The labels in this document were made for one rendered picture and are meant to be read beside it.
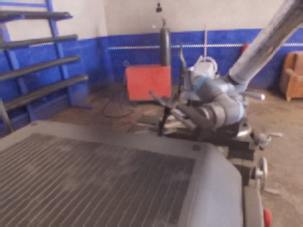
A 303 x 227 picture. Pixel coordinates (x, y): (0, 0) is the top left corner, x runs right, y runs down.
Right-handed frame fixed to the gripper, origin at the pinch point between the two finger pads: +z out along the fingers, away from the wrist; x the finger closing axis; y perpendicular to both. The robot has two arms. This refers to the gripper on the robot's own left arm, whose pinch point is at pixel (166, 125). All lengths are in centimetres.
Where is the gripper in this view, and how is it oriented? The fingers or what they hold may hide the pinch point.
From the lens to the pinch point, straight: 59.5
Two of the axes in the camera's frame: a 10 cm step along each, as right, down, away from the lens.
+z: -8.3, 1.3, -5.4
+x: 5.1, 5.5, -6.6
